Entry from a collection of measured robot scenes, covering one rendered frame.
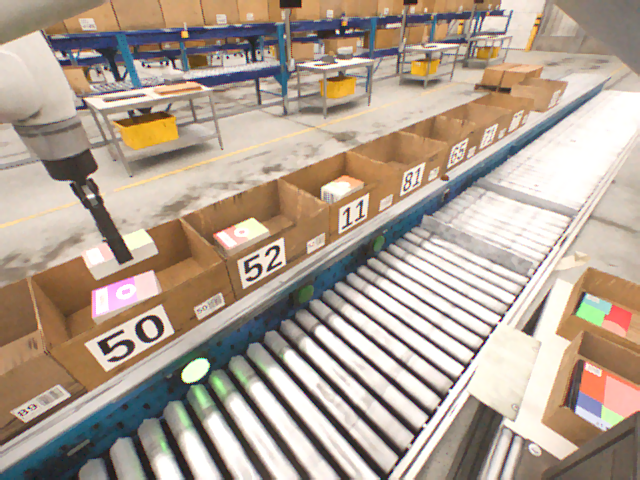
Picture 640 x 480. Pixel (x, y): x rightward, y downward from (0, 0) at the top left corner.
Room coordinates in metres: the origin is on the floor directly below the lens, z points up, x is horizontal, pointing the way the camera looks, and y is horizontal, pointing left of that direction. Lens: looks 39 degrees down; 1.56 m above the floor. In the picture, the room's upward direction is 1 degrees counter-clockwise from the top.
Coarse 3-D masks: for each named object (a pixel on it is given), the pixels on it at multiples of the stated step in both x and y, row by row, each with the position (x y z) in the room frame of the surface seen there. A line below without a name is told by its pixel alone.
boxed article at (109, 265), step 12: (132, 240) 0.54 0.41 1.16; (144, 240) 0.54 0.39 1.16; (84, 252) 0.50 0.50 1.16; (96, 252) 0.50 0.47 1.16; (108, 252) 0.50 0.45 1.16; (132, 252) 0.50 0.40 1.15; (144, 252) 0.52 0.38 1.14; (156, 252) 0.53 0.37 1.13; (96, 264) 0.46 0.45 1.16; (108, 264) 0.47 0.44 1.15; (96, 276) 0.45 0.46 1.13
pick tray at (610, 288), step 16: (592, 272) 0.72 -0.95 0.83; (576, 288) 0.67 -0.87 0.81; (592, 288) 0.70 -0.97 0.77; (608, 288) 0.68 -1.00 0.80; (624, 288) 0.66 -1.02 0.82; (624, 304) 0.64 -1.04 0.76; (560, 320) 0.58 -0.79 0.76; (576, 320) 0.53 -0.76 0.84; (560, 336) 0.53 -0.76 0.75; (576, 336) 0.51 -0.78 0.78; (608, 336) 0.47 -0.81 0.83
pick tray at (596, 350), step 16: (592, 336) 0.47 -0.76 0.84; (576, 352) 0.42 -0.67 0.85; (592, 352) 0.45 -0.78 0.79; (608, 352) 0.43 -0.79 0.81; (624, 352) 0.42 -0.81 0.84; (560, 368) 0.42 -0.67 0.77; (608, 368) 0.42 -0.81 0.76; (624, 368) 0.40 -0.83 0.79; (560, 384) 0.35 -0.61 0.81; (560, 400) 0.30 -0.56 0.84; (544, 416) 0.30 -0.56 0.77; (560, 416) 0.28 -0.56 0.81; (576, 416) 0.26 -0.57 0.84; (560, 432) 0.26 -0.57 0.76; (576, 432) 0.25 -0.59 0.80; (592, 432) 0.24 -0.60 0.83
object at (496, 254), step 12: (432, 228) 1.10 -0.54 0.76; (444, 228) 1.06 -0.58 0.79; (456, 228) 1.03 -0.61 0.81; (456, 240) 1.02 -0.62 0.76; (468, 240) 0.98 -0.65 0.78; (480, 240) 0.95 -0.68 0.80; (480, 252) 0.94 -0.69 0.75; (492, 252) 0.91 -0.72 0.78; (504, 252) 0.88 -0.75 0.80; (504, 264) 0.86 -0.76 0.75; (516, 264) 0.84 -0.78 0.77; (528, 264) 0.81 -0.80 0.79
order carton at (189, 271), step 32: (160, 224) 0.76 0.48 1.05; (160, 256) 0.74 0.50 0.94; (192, 256) 0.80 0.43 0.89; (32, 288) 0.50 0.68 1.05; (64, 288) 0.57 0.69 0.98; (96, 288) 0.61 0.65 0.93; (192, 288) 0.52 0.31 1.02; (224, 288) 0.57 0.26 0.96; (64, 320) 0.52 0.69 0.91; (128, 320) 0.42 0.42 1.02; (192, 320) 0.50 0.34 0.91; (64, 352) 0.34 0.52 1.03; (96, 384) 0.34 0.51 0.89
